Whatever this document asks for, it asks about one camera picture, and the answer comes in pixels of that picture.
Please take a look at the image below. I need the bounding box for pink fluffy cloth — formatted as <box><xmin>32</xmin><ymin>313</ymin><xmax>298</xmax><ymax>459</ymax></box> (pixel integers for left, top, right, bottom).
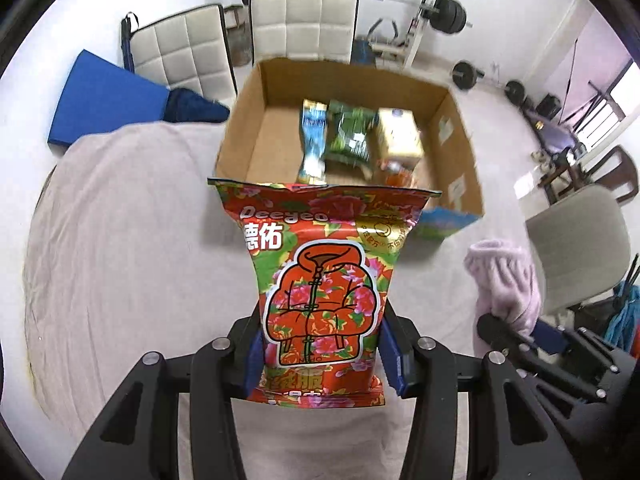
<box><xmin>464</xmin><ymin>240</ymin><xmax>542</xmax><ymax>337</ymax></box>

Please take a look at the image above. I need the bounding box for orange snack packet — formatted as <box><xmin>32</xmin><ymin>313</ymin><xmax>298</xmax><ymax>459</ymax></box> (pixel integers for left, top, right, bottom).
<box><xmin>378</xmin><ymin>160</ymin><xmax>414</xmax><ymax>188</ymax></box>

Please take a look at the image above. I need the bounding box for blue Nestle milk sachet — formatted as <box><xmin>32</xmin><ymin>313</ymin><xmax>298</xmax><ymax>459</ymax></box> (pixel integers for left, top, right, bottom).
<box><xmin>296</xmin><ymin>100</ymin><xmax>328</xmax><ymax>185</ymax></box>

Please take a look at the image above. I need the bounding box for green snack packet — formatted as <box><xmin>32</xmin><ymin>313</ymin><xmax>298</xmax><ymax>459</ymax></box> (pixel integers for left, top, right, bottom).
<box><xmin>324</xmin><ymin>100</ymin><xmax>376</xmax><ymax>180</ymax></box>

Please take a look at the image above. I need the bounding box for grey office chair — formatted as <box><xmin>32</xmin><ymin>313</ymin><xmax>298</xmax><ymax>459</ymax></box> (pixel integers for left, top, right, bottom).
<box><xmin>526</xmin><ymin>185</ymin><xmax>631</xmax><ymax>315</ymax></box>

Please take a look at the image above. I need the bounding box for grey table cloth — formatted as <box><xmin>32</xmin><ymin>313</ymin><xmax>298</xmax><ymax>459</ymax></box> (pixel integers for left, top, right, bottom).
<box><xmin>22</xmin><ymin>86</ymin><xmax>549</xmax><ymax>480</ymax></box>

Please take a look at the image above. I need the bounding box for brown wooden chair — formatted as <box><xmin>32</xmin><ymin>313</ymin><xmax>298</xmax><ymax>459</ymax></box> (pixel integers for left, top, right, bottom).
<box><xmin>538</xmin><ymin>145</ymin><xmax>639</xmax><ymax>205</ymax></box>

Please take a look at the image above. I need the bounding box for purple treadmill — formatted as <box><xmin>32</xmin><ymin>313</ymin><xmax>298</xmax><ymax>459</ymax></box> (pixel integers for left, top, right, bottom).
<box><xmin>521</xmin><ymin>94</ymin><xmax>587</xmax><ymax>159</ymax></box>

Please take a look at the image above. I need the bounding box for floor barbell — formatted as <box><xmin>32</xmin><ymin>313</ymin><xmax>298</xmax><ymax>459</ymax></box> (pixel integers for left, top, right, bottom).
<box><xmin>451</xmin><ymin>61</ymin><xmax>526</xmax><ymax>107</ymax></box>

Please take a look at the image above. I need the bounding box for open cardboard box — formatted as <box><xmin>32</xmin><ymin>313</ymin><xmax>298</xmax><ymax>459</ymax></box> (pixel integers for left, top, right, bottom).
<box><xmin>215</xmin><ymin>58</ymin><xmax>485</xmax><ymax>240</ymax></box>

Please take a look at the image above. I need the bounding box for white weight bench rack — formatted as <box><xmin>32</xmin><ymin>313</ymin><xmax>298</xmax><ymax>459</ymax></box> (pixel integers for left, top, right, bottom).
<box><xmin>366</xmin><ymin>0</ymin><xmax>438</xmax><ymax>70</ymax></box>

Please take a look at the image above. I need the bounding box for dark blue garment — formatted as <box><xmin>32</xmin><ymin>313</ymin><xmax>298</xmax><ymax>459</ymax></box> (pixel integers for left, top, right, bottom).
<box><xmin>163</xmin><ymin>88</ymin><xmax>230</xmax><ymax>124</ymax></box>

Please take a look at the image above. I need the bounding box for blue foam mat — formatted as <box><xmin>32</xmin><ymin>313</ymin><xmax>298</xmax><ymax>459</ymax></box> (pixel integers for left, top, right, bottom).
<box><xmin>48</xmin><ymin>50</ymin><xmax>169</xmax><ymax>148</ymax></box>

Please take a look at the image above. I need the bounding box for white padded chair right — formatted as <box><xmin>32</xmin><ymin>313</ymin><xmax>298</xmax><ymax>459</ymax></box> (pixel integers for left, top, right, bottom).
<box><xmin>248</xmin><ymin>0</ymin><xmax>359</xmax><ymax>63</ymax></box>

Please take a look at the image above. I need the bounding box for white padded chair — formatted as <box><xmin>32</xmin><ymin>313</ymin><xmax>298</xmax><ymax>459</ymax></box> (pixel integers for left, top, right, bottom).
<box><xmin>248</xmin><ymin>0</ymin><xmax>359</xmax><ymax>63</ymax></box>
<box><xmin>120</xmin><ymin>3</ymin><xmax>238</xmax><ymax>105</ymax></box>

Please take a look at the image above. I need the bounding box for white padded chair left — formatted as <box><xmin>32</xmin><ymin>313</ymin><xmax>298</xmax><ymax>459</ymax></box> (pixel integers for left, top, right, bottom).
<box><xmin>120</xmin><ymin>3</ymin><xmax>238</xmax><ymax>105</ymax></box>

